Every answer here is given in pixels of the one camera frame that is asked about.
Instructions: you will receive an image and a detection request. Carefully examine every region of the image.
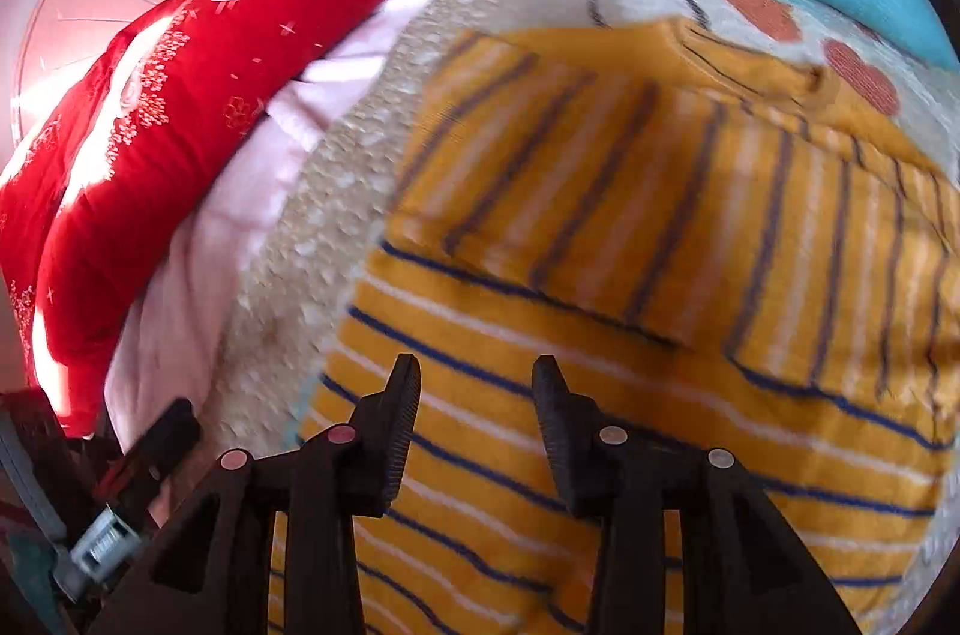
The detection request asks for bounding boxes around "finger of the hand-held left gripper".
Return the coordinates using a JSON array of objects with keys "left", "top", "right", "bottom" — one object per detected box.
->
[{"left": 112, "top": 398, "right": 202, "bottom": 516}]

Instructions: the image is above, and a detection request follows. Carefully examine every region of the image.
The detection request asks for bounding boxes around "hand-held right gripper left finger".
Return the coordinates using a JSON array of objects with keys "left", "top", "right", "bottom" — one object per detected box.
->
[{"left": 88, "top": 353, "right": 422, "bottom": 635}]

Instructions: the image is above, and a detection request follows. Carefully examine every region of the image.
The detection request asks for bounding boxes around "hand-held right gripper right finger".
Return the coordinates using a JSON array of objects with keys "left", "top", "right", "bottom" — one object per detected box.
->
[{"left": 531, "top": 354, "right": 860, "bottom": 635}]

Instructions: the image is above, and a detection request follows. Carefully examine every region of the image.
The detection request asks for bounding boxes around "yellow striped shirt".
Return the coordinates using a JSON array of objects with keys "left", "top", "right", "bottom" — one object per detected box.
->
[{"left": 267, "top": 17, "right": 960, "bottom": 635}]

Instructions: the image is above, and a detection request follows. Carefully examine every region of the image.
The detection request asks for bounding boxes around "printed textured blanket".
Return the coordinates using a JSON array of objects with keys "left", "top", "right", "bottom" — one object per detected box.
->
[{"left": 201, "top": 0, "right": 960, "bottom": 635}]

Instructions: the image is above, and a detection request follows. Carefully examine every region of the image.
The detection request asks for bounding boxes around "pink bed sheet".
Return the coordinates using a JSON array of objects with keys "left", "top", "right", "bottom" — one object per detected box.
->
[{"left": 103, "top": 0, "right": 661, "bottom": 448}]

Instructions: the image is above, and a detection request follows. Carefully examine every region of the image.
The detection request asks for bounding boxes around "red quilt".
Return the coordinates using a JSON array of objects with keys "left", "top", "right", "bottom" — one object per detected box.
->
[{"left": 0, "top": 0, "right": 595, "bottom": 439}]

